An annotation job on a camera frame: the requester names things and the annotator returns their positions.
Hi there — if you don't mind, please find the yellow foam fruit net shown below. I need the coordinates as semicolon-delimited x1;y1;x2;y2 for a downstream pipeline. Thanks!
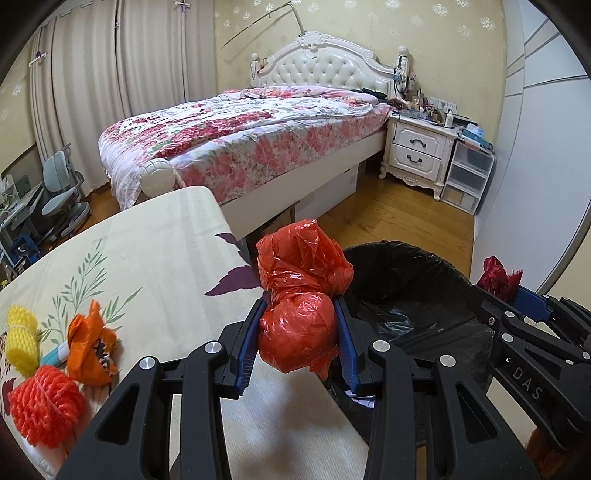
6;305;40;374

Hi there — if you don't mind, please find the orange plastic bag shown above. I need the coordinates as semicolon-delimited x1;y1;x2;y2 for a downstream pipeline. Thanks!
67;300;118;388

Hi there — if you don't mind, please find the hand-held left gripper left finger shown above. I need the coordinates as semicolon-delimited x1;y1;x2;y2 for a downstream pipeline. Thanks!
55;299;267;480

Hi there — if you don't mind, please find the teal tissue box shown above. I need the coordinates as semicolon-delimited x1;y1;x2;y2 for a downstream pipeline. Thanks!
462;124;492;148

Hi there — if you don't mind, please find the clutter of small bottles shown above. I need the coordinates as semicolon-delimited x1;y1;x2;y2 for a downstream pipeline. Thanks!
392;74;462;125

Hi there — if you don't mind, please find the study desk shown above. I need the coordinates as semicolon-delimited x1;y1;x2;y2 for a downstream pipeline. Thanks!
0;175;44;278

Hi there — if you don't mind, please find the brown cardboard box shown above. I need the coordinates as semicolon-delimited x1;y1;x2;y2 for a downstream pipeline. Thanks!
263;208;296;236

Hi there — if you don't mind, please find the white storage box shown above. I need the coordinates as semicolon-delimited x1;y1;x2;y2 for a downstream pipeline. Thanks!
295;164;360;222

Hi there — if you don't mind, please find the white sliding wardrobe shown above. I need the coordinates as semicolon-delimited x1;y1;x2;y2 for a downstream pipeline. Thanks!
471;0;591;301

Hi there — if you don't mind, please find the red plastic bag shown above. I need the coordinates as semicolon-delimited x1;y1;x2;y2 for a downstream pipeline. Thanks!
255;219;355;377

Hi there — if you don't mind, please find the table with floral cloth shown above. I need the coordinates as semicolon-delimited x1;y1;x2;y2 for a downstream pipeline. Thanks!
0;185;370;480

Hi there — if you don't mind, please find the dark red foil wrapper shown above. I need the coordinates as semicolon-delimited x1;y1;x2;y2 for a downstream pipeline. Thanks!
477;256;523;301

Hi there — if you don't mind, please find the blue stool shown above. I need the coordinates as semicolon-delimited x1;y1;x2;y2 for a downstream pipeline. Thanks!
9;235;35;268

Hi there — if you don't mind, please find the red floral blanket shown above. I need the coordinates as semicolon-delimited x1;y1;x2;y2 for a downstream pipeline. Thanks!
98;85;393;210

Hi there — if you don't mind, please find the black-lined trash bin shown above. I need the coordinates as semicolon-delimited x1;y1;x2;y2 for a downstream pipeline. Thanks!
330;240;495;407

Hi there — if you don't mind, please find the white nightstand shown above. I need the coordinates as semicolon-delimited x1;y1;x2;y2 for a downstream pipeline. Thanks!
379;113;458;201

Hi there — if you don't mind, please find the clear plastic drawer unit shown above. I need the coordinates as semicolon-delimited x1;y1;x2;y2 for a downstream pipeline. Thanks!
440;138;496;215

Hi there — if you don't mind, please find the beige curtain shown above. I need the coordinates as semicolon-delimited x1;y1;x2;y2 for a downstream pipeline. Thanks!
113;0;218;116
28;0;121;195

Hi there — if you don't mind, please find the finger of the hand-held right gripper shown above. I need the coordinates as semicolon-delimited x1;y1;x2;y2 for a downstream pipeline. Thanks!
473;284;583;365
512;288;591;342

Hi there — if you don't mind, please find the white tufted bed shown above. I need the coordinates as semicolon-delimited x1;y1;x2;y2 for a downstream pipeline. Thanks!
98;31;411;241

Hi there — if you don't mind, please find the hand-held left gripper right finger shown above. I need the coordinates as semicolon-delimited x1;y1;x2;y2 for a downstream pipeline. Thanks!
333;298;541;480

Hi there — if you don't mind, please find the red foam fruit net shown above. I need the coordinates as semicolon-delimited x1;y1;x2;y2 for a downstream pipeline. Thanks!
8;364;86;448

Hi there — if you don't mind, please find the pale green desk chair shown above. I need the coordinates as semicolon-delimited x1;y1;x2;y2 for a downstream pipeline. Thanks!
41;145;90;241

